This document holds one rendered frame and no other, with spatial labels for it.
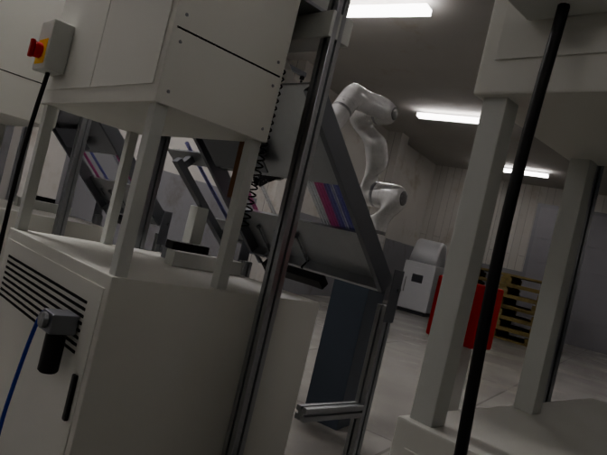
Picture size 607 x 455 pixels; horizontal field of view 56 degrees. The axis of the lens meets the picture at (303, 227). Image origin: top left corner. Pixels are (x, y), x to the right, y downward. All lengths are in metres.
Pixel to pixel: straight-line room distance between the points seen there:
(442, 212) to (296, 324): 9.98
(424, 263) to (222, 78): 8.10
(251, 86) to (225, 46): 0.11
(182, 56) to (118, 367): 0.69
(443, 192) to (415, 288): 2.91
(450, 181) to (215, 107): 10.35
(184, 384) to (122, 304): 0.27
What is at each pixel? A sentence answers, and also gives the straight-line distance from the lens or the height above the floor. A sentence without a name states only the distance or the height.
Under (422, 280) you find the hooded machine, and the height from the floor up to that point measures 0.55.
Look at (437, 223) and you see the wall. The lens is 11.49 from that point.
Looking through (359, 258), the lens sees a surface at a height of 0.77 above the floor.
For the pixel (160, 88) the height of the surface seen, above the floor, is 1.03.
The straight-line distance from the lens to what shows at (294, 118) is 1.70.
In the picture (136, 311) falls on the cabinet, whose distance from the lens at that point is 1.31.
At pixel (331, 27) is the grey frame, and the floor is 1.33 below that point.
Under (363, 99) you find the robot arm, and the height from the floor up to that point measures 1.40.
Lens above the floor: 0.79
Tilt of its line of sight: 1 degrees up
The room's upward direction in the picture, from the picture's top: 13 degrees clockwise
